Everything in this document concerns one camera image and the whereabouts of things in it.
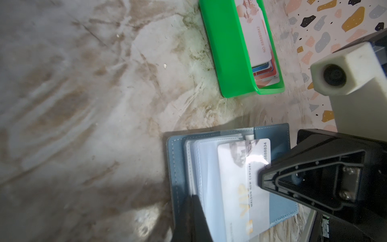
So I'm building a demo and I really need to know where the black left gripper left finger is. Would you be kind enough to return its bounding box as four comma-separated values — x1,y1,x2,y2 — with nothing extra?
171,196,193,242

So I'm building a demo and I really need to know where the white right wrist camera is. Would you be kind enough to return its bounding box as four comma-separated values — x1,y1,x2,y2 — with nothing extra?
310,29,387,141

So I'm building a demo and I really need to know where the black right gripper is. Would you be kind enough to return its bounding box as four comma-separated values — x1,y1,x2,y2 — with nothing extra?
258,129,387,242

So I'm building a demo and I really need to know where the stack of cards in tray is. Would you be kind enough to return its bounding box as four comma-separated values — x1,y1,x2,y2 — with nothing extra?
235,0,279,88

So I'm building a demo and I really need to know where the white VIP card gold lettering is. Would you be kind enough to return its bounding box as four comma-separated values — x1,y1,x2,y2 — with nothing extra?
218,139,271,242

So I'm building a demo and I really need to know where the blue card holder wallet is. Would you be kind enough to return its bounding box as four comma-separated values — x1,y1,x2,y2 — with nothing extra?
167,124,299,242

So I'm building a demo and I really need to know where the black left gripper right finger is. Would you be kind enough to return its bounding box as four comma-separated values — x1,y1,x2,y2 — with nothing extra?
192,195,213,242

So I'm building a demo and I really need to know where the green plastic card tray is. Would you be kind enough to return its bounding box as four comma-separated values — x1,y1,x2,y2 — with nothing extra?
199,0,285,98

